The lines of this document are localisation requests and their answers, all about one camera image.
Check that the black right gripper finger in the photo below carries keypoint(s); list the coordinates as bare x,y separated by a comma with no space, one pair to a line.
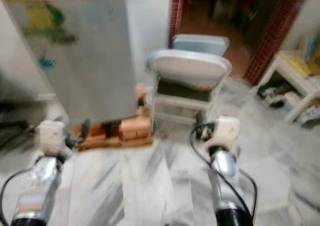
199,123

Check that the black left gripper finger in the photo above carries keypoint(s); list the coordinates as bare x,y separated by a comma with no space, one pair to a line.
85,127

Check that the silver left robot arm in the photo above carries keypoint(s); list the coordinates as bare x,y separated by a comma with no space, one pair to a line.
37,186

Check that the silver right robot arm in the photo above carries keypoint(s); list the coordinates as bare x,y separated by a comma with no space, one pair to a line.
227,181

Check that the silver fridge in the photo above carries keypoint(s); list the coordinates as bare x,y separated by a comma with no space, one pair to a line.
95,71

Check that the blue fridge magnet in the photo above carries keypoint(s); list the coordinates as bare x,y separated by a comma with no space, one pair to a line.
47,63

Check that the yellow green fridge sticker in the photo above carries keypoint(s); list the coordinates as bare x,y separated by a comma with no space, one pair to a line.
50,21

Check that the red clay brick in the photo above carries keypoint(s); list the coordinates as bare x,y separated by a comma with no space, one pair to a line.
135,128
105,131

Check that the wooden base board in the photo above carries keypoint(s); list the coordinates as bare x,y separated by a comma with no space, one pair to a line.
120,144

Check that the white folding chair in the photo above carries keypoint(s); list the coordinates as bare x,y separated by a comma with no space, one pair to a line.
190,68

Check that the light blue plastic chair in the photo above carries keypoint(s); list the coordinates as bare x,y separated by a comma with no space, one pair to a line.
200,43

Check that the white shelf table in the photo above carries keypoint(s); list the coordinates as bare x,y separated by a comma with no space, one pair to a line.
292,78

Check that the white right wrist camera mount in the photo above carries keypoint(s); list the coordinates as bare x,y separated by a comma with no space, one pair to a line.
222,131

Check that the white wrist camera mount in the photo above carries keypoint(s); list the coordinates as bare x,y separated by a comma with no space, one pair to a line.
222,131
51,136

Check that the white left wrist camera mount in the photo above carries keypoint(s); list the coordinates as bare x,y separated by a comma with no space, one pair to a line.
51,136

